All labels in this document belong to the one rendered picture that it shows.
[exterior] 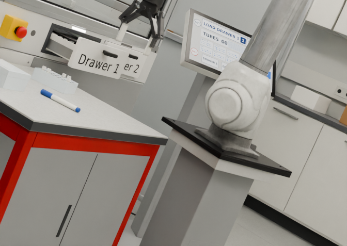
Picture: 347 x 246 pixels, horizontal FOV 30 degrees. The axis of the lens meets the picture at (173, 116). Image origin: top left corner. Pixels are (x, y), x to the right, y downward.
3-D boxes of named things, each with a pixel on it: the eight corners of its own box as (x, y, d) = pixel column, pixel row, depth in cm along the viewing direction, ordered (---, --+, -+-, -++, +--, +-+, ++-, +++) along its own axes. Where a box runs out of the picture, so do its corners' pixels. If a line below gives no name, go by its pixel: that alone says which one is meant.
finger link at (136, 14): (144, 8, 230) (143, 4, 230) (120, 22, 234) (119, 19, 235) (151, 11, 233) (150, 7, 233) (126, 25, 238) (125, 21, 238)
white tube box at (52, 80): (74, 94, 211) (78, 83, 211) (63, 94, 203) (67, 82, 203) (42, 79, 214) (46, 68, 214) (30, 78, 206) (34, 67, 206)
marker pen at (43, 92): (79, 113, 184) (81, 108, 184) (76, 113, 183) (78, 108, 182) (42, 93, 189) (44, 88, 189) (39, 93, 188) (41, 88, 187)
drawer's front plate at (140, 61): (138, 78, 283) (147, 54, 281) (97, 67, 258) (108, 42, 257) (135, 77, 284) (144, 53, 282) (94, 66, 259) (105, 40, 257)
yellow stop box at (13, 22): (22, 43, 216) (30, 23, 215) (6, 38, 210) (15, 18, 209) (13, 37, 219) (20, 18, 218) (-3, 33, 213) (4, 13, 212)
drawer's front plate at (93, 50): (119, 79, 249) (129, 53, 248) (70, 67, 224) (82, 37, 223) (115, 77, 250) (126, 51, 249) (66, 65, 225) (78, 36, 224)
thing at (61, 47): (114, 73, 248) (120, 59, 248) (71, 62, 226) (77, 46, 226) (44, 37, 268) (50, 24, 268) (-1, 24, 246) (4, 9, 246)
